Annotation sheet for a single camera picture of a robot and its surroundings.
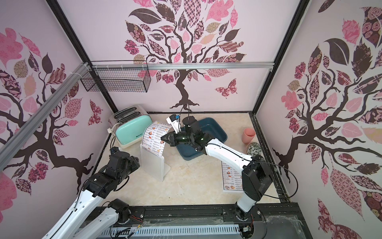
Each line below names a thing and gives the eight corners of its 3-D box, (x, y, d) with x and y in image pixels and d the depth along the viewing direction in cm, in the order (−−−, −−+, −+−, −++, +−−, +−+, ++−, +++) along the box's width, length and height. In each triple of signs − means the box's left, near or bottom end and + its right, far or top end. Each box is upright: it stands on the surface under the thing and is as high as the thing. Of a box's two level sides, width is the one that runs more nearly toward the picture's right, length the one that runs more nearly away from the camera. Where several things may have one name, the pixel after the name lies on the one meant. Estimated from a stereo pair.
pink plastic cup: (241, 144, 104) (244, 136, 96) (241, 133, 110) (244, 125, 102) (251, 146, 103) (255, 137, 95) (250, 135, 109) (255, 126, 101)
